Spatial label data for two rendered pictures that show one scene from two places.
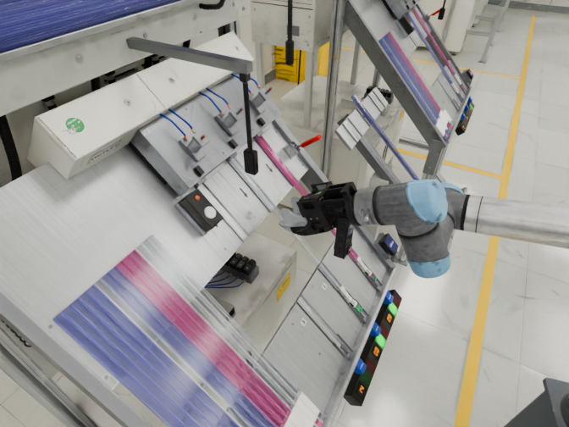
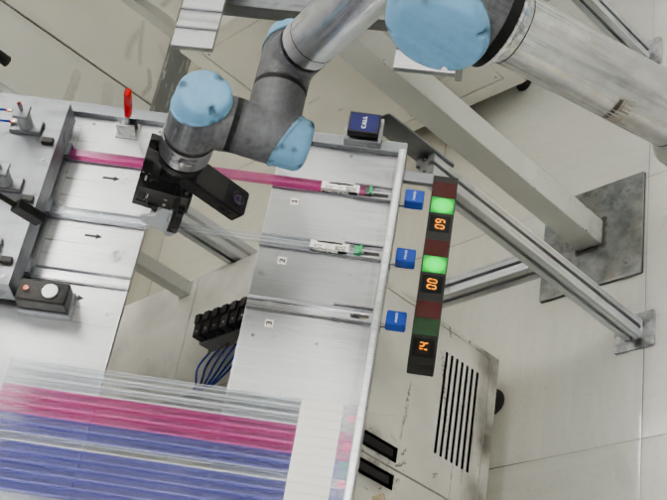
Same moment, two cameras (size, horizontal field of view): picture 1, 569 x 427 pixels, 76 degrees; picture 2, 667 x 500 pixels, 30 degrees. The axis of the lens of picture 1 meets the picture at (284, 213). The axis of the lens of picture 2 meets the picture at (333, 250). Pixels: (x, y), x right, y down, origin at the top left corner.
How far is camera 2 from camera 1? 1.24 m
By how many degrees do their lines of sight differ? 19
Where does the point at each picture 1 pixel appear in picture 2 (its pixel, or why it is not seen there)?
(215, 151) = (12, 224)
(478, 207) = (291, 40)
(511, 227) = (327, 35)
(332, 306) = (310, 276)
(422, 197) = (180, 108)
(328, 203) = (155, 176)
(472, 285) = not seen: outside the picture
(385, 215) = (186, 148)
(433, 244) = (252, 133)
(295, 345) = (269, 355)
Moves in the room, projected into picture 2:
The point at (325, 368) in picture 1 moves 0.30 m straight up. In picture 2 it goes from (335, 354) to (180, 258)
